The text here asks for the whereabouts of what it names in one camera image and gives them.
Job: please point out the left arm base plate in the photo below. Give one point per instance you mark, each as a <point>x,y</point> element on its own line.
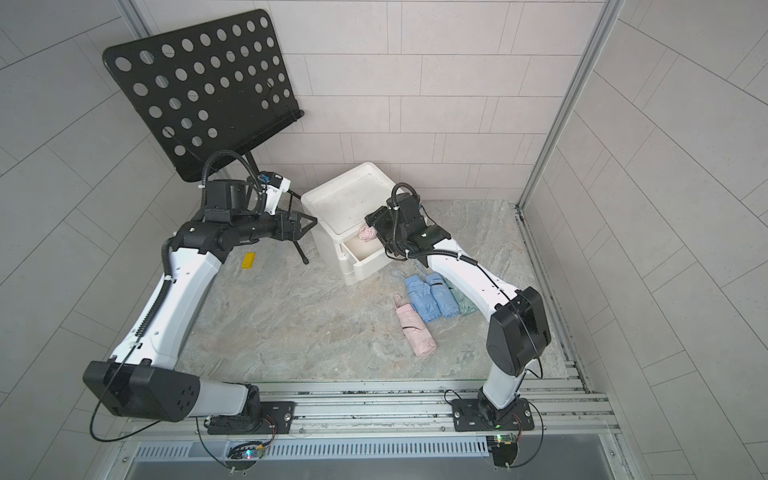
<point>270,418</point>

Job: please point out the blue folded umbrella left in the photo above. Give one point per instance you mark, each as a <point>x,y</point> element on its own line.
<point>421,298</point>

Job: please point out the white three-drawer cabinet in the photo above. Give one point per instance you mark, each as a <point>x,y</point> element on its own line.
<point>340,205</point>

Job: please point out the right circuit board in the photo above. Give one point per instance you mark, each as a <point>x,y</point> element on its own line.
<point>503,450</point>

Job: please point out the pink umbrella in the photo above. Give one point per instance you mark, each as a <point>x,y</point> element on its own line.
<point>414,329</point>
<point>367,233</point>

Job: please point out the left circuit board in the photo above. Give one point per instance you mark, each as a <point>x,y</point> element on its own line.
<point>244,456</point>

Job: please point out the circuit board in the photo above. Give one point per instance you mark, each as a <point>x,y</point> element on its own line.
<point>503,450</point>
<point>244,456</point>

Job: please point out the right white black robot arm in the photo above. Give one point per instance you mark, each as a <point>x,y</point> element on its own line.
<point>518,329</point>

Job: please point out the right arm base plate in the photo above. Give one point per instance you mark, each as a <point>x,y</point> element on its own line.
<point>473,415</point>

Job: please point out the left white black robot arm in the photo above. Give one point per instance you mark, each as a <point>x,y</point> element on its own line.
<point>139,379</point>

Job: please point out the aluminium mounting rail frame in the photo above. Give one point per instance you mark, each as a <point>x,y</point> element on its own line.
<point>387,429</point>

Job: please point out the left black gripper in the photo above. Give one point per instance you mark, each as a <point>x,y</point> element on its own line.
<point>291,232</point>

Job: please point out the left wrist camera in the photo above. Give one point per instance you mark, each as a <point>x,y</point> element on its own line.
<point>273,186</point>

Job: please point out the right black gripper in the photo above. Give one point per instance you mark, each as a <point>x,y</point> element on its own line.
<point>384,216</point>

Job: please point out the black perforated music stand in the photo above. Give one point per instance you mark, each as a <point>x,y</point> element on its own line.
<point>210,94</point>

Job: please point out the green folded umbrella left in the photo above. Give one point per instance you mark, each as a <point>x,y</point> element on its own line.
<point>465,305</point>

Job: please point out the blue folded umbrella right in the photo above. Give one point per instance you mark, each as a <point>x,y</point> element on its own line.
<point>441,293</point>

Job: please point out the yellow small block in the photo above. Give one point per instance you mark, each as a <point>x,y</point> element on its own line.
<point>248,260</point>

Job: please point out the blue folded umbrella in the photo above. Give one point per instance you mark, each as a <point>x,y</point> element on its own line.
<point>441,293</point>
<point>421,298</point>

